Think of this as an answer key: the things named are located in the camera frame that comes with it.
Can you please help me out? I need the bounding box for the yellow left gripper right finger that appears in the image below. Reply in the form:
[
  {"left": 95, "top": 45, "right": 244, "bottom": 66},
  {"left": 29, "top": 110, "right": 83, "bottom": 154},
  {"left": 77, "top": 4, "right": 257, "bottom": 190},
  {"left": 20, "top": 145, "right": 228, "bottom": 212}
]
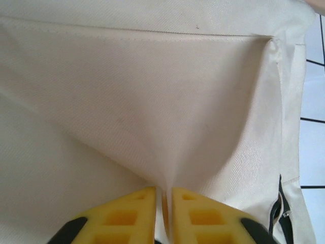
[{"left": 172, "top": 186, "right": 278, "bottom": 244}]

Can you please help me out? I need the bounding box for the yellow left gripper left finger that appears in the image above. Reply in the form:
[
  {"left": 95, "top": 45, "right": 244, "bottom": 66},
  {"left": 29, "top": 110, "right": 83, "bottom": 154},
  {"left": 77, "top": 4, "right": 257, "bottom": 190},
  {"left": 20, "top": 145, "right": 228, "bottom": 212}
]
[{"left": 48, "top": 186, "right": 157, "bottom": 244}]

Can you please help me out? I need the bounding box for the cream backpack with black straps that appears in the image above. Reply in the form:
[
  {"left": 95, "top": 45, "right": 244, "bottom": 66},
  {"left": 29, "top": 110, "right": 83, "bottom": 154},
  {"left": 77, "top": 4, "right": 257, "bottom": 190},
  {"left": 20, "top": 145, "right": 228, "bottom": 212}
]
[{"left": 0, "top": 0, "right": 321, "bottom": 244}]

